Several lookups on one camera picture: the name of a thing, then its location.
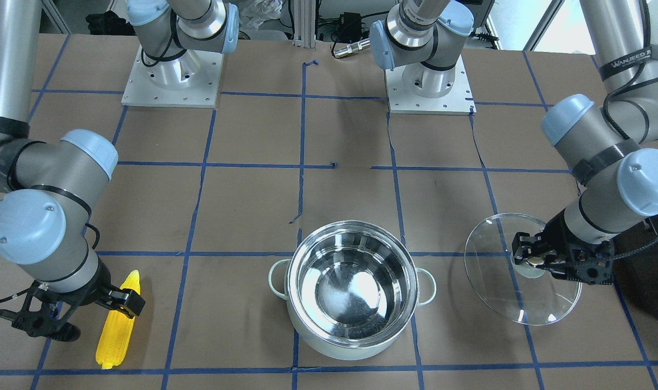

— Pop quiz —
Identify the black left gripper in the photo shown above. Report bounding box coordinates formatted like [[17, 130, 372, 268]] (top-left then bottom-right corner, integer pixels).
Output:
[[512, 211, 616, 285]]

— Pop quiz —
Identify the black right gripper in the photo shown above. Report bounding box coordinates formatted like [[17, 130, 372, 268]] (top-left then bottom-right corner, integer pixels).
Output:
[[12, 259, 145, 342]]

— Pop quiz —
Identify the pale green steel pot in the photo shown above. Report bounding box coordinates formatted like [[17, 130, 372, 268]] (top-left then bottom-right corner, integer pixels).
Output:
[[268, 220, 437, 361]]

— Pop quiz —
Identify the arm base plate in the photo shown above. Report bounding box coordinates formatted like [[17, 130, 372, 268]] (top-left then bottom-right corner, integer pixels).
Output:
[[384, 56, 477, 115], [121, 50, 223, 108]]

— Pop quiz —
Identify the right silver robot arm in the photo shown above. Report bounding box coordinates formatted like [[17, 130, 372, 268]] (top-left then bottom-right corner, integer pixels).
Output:
[[0, 41, 493, 276]]

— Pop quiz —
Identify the glass pot lid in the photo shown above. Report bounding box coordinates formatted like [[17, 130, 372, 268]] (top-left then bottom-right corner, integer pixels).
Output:
[[465, 213, 582, 326]]

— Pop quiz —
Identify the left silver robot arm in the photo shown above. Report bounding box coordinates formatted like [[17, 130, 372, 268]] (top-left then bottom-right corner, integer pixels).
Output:
[[512, 1, 658, 285]]

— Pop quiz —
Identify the yellow corn cob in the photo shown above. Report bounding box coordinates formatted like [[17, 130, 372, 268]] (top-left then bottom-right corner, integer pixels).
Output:
[[95, 270, 141, 370]]

